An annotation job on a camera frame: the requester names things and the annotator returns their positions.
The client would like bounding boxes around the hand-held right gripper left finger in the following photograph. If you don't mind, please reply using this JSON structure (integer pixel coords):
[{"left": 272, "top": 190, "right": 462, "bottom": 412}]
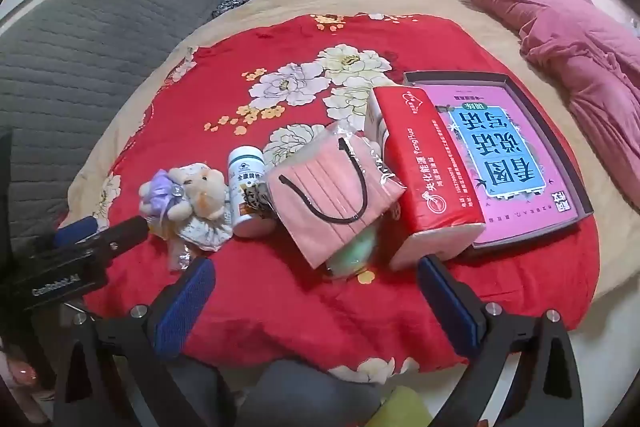
[{"left": 52, "top": 256, "right": 236, "bottom": 427}]

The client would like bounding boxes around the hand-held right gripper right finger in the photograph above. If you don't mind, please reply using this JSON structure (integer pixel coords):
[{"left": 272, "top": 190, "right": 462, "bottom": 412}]
[{"left": 417, "top": 254, "right": 588, "bottom": 427}]

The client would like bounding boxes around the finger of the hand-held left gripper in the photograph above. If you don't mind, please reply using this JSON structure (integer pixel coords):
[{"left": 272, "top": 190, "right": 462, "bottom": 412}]
[
  {"left": 20, "top": 215, "right": 99, "bottom": 258},
  {"left": 75, "top": 215, "right": 150, "bottom": 269}
]

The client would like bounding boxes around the beige purple plush toy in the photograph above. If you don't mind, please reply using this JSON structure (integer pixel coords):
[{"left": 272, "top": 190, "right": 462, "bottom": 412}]
[{"left": 139, "top": 163, "right": 228, "bottom": 238}]

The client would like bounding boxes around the green sponge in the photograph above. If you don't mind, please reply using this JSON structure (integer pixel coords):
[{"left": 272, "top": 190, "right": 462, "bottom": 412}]
[{"left": 324, "top": 227, "right": 382, "bottom": 280}]

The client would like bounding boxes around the leopard print scrunchie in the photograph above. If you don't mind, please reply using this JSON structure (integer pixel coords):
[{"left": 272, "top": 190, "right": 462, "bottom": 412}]
[{"left": 242, "top": 184, "right": 278, "bottom": 223}]

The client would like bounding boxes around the pink face mask pack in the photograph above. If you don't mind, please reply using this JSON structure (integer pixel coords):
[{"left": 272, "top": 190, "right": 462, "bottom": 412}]
[{"left": 263, "top": 121, "right": 408, "bottom": 270}]

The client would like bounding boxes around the dark grey shallow box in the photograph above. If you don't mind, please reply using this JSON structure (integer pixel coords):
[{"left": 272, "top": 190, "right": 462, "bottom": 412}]
[{"left": 402, "top": 71, "right": 595, "bottom": 250}]

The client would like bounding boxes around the person's left hand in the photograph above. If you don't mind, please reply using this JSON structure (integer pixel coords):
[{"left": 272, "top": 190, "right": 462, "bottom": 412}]
[{"left": 0, "top": 347, "right": 51, "bottom": 404}]

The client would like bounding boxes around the small clear plastic packet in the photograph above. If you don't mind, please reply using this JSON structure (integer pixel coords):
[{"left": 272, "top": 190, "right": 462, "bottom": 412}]
[{"left": 167, "top": 236, "right": 202, "bottom": 273}]

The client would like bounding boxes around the red floral blanket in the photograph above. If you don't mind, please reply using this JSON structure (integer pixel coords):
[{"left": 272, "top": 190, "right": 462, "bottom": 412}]
[{"left": 59, "top": 13, "right": 601, "bottom": 385}]

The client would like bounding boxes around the yellow green cloth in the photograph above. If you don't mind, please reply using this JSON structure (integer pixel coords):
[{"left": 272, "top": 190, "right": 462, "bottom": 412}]
[{"left": 370, "top": 386, "right": 432, "bottom": 427}]

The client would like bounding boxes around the white pill bottle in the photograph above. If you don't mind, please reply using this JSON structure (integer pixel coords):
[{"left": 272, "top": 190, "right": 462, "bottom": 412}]
[{"left": 227, "top": 146, "right": 277, "bottom": 238}]

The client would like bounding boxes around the red tissue pack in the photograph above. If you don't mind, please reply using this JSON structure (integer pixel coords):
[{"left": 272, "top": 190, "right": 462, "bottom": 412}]
[{"left": 372, "top": 86, "right": 487, "bottom": 272}]

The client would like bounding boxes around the grey cloth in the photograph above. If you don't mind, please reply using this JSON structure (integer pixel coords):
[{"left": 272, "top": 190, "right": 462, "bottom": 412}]
[{"left": 250, "top": 359, "right": 383, "bottom": 427}]

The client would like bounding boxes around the grey quilted headboard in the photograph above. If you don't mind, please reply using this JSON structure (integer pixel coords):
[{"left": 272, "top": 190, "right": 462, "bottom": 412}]
[{"left": 0, "top": 0, "right": 236, "bottom": 253}]

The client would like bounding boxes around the pink quilt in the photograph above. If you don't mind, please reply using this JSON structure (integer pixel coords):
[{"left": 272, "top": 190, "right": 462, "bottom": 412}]
[{"left": 460, "top": 0, "right": 640, "bottom": 208}]

